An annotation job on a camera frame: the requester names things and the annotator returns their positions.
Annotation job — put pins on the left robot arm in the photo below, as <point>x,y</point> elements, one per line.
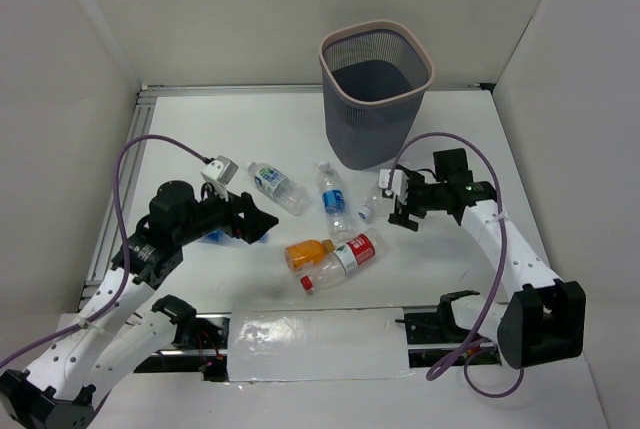
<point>124,322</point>

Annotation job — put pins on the red label water bottle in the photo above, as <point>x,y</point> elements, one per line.
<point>344,262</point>

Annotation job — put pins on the clear white cap bottle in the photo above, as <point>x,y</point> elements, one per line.
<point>375,205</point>

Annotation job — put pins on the grey mesh waste bin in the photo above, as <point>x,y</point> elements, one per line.
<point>374,77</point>

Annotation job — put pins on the blue label water bottle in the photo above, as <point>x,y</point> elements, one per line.
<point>336,210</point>

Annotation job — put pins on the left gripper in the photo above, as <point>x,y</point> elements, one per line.
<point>240,217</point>

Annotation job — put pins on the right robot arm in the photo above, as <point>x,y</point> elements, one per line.
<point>543,320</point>

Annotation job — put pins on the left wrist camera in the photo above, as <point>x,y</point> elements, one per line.
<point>218,173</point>

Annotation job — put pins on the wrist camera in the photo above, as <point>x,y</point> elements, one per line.
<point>395,180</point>
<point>218,173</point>

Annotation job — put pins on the orange juice bottle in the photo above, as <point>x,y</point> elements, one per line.
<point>306,253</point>

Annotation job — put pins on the crushed blue cap bottle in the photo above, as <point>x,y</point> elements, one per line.
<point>221,238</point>

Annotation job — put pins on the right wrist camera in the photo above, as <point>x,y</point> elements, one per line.
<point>395,180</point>

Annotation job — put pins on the green white label bottle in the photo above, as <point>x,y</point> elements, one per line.
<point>279,188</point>

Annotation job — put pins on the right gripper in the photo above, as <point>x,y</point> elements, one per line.
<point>402,219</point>

